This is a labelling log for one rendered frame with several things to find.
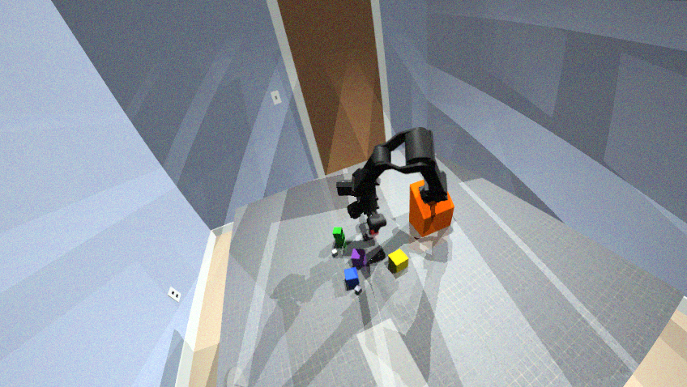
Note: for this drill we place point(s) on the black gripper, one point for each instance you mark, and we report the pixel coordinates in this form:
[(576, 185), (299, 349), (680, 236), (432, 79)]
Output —
[(376, 220)]

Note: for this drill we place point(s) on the yellow block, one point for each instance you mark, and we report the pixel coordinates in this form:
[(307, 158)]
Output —
[(398, 260)]

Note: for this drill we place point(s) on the blue block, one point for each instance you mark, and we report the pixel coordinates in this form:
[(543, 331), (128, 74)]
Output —
[(351, 276)]

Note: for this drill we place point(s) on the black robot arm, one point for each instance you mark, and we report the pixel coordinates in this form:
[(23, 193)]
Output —
[(419, 157)]

